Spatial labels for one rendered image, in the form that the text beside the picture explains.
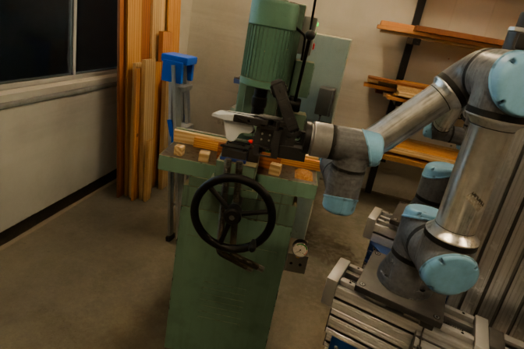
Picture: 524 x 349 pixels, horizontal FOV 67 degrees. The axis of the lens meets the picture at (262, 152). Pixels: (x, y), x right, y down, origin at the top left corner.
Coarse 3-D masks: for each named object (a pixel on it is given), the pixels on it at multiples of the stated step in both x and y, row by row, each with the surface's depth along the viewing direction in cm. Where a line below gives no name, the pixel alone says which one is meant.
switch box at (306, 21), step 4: (304, 16) 167; (308, 16) 167; (304, 20) 168; (308, 20) 168; (316, 20) 167; (304, 24) 168; (308, 24) 168; (316, 24) 168; (304, 28) 169; (308, 28) 169; (312, 28) 168; (316, 28) 169; (304, 32) 169; (300, 36) 170; (300, 40) 170; (312, 40) 170; (300, 44) 171; (312, 44) 171; (300, 48) 171; (300, 52) 172; (308, 52) 172
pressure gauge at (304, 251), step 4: (296, 240) 147; (300, 240) 146; (304, 240) 147; (292, 244) 148; (296, 244) 145; (300, 244) 145; (304, 244) 144; (292, 248) 145; (296, 248) 146; (300, 248) 145; (304, 248) 145; (308, 248) 145; (292, 252) 146; (296, 252) 146; (300, 252) 146; (304, 252) 146; (308, 252) 146; (296, 256) 149; (300, 256) 146
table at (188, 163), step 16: (176, 144) 159; (160, 160) 146; (176, 160) 146; (192, 160) 146; (208, 176) 147; (256, 176) 145; (272, 176) 145; (288, 176) 147; (240, 192) 137; (256, 192) 137; (288, 192) 146; (304, 192) 145
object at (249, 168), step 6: (216, 162) 135; (222, 162) 134; (234, 162) 135; (246, 162) 137; (252, 162) 138; (258, 162) 143; (216, 168) 135; (222, 168) 135; (234, 168) 135; (246, 168) 134; (252, 168) 134; (216, 174) 136; (246, 174) 135; (252, 174) 135; (246, 186) 136
